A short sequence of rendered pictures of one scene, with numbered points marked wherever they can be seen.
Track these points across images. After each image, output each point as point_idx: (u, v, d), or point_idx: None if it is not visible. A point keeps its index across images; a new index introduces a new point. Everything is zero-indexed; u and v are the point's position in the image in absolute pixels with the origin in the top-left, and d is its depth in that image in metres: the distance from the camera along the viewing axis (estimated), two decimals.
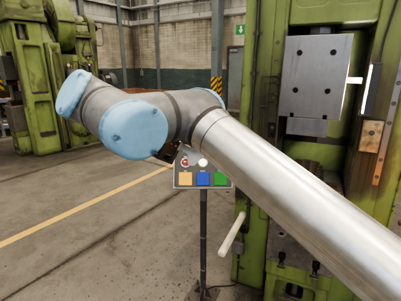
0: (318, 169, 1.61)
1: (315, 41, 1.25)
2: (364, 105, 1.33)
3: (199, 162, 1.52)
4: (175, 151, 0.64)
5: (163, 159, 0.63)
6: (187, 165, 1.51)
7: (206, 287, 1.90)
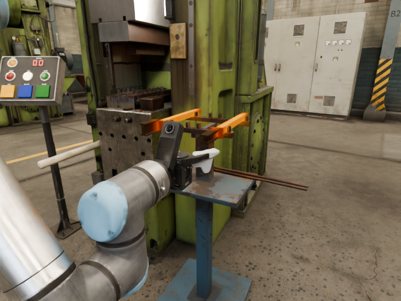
0: (153, 87, 1.61)
1: None
2: (164, 6, 1.33)
3: (24, 75, 1.51)
4: (190, 171, 0.65)
5: (184, 184, 0.65)
6: (11, 79, 1.51)
7: (65, 218, 1.90)
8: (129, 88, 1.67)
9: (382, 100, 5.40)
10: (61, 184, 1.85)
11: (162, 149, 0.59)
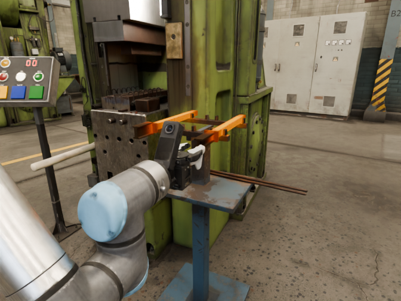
0: (150, 88, 1.57)
1: None
2: (160, 5, 1.30)
3: (17, 76, 1.48)
4: (190, 171, 0.65)
5: (184, 184, 0.65)
6: (3, 79, 1.48)
7: (61, 221, 1.86)
8: (125, 89, 1.64)
9: (382, 100, 5.36)
10: (56, 187, 1.82)
11: (162, 149, 0.59)
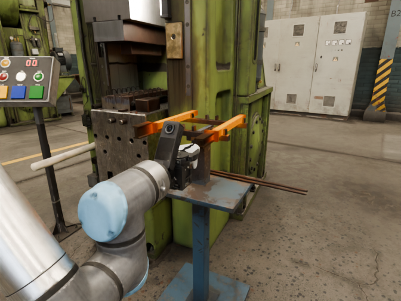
0: (150, 88, 1.57)
1: None
2: (160, 5, 1.30)
3: (17, 76, 1.48)
4: (190, 171, 0.65)
5: (184, 184, 0.65)
6: (3, 79, 1.48)
7: (61, 221, 1.86)
8: (125, 88, 1.64)
9: (382, 100, 5.36)
10: (56, 187, 1.82)
11: (162, 149, 0.59)
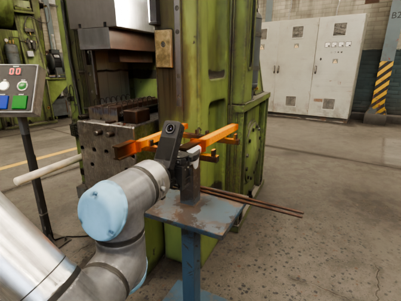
0: (139, 97, 1.50)
1: None
2: (149, 12, 1.22)
3: (0, 85, 1.41)
4: (190, 171, 0.65)
5: (183, 184, 0.65)
6: None
7: (49, 235, 1.79)
8: (114, 97, 1.56)
9: (383, 103, 5.29)
10: (44, 199, 1.74)
11: (162, 148, 0.59)
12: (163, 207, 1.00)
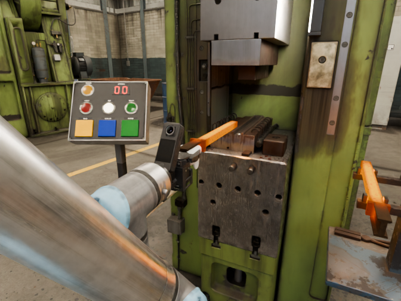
0: (264, 120, 1.26)
1: None
2: (310, 20, 0.98)
3: (104, 107, 1.17)
4: (190, 171, 0.66)
5: (184, 185, 0.65)
6: (87, 111, 1.16)
7: None
8: (227, 119, 1.32)
9: None
10: None
11: (162, 150, 0.59)
12: (375, 280, 0.76)
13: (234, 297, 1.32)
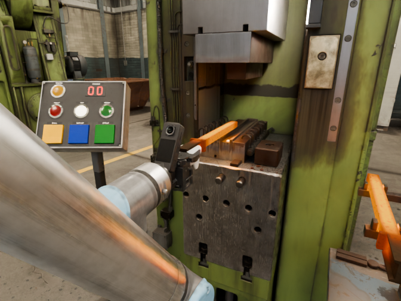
0: (256, 124, 1.12)
1: None
2: (308, 9, 0.85)
3: (76, 110, 1.03)
4: (190, 171, 0.66)
5: (184, 184, 0.65)
6: (56, 115, 1.03)
7: None
8: (216, 123, 1.19)
9: None
10: None
11: (162, 150, 0.59)
12: None
13: None
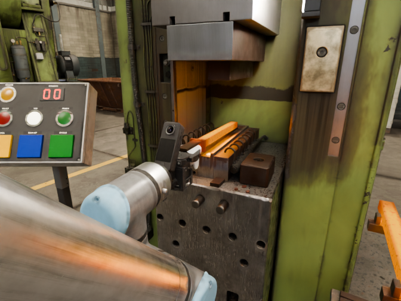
0: (245, 133, 0.96)
1: None
2: None
3: (28, 117, 0.86)
4: (190, 171, 0.65)
5: (184, 184, 0.65)
6: (5, 123, 0.86)
7: None
8: (199, 131, 1.02)
9: None
10: None
11: (162, 150, 0.59)
12: None
13: None
